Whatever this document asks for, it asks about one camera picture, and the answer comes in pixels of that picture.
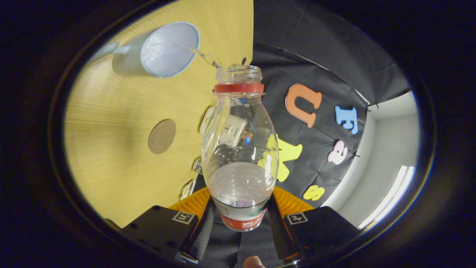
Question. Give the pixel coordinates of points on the wooden table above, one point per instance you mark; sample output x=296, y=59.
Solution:
x=111, y=111

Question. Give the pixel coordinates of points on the clear plastic juice bottle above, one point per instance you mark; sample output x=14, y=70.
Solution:
x=241, y=182

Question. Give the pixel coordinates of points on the round brown coaster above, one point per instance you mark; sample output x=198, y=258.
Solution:
x=162, y=136

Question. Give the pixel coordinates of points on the white cup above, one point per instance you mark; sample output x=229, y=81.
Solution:
x=167, y=50

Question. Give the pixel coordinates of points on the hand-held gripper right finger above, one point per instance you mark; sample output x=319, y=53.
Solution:
x=277, y=232

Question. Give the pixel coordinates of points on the black backdrop cloth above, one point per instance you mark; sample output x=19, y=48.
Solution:
x=316, y=56

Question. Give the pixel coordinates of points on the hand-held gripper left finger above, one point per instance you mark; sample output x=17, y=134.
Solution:
x=203, y=234

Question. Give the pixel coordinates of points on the white toaster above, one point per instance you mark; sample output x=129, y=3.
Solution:
x=232, y=130

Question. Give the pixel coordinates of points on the white divided dish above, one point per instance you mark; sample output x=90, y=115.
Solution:
x=188, y=190

